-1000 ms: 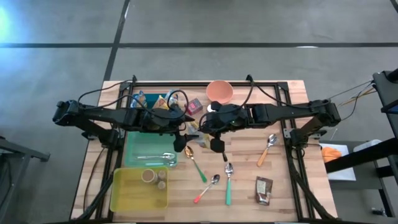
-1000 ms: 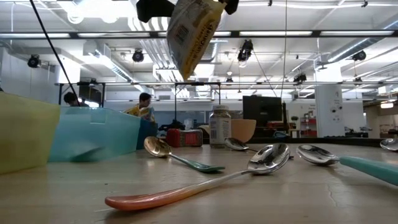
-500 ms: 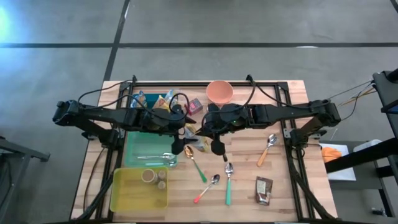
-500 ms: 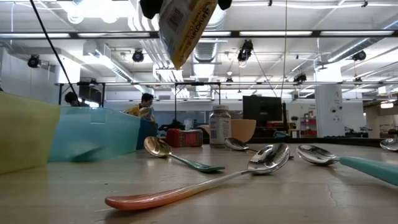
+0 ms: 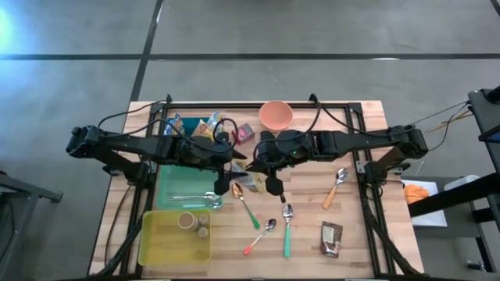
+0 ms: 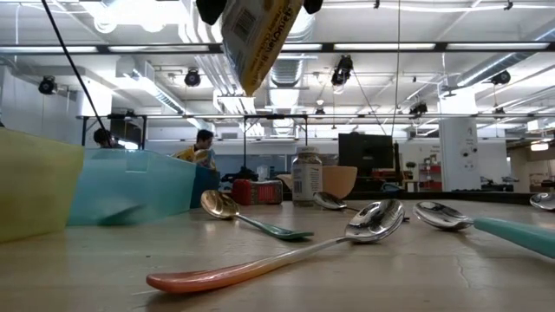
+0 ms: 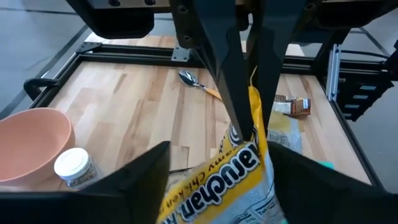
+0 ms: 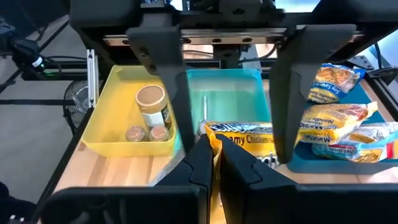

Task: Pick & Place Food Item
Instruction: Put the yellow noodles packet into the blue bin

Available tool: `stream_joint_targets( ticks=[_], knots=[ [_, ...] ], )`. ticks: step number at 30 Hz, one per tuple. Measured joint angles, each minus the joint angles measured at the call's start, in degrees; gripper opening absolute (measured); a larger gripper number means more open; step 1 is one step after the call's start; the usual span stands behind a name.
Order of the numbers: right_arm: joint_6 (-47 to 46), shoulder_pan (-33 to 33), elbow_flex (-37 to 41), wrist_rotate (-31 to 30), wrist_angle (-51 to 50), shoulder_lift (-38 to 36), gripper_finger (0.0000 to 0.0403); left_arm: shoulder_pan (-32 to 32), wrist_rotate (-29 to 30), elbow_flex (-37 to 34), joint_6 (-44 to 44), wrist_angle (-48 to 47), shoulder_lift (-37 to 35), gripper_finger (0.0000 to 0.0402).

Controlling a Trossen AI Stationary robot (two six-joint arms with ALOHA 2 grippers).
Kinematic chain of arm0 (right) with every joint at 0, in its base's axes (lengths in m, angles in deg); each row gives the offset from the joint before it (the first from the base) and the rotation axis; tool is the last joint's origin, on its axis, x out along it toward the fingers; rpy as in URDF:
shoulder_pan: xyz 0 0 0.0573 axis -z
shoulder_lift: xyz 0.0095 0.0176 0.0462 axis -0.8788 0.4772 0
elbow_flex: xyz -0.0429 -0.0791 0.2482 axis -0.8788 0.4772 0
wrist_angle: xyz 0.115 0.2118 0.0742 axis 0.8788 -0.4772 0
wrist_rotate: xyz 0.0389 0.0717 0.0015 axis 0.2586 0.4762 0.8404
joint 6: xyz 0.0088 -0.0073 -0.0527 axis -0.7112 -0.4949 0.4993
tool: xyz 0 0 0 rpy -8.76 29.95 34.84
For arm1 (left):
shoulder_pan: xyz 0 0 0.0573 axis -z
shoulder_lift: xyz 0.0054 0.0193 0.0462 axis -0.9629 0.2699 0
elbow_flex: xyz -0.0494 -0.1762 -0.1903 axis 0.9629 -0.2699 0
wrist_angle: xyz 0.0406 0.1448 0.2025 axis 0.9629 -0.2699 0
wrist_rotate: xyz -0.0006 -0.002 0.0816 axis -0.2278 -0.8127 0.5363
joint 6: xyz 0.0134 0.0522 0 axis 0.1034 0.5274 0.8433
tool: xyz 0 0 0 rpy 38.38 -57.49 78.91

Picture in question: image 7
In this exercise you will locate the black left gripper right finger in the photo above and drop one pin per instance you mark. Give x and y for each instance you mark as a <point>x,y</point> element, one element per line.
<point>326,202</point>

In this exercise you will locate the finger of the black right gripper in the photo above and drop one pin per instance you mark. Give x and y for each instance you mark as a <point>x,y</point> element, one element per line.
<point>230,77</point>
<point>270,62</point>

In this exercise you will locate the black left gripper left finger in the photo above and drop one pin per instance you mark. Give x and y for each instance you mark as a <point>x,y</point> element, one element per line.
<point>77,205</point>

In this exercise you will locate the white-lidded jar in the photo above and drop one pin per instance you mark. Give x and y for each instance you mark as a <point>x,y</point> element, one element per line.
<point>74,166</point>

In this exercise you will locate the yellow ramen packet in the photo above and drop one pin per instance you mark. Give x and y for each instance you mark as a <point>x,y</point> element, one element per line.
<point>224,186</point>

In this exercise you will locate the brown packet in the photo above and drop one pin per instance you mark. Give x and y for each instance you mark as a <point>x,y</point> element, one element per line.
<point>292,106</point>

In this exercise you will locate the pink bowl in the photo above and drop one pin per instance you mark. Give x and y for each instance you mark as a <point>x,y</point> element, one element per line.
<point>31,146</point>

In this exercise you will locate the black slotted bracket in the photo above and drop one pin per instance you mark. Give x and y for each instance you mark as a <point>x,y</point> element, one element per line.
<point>363,99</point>

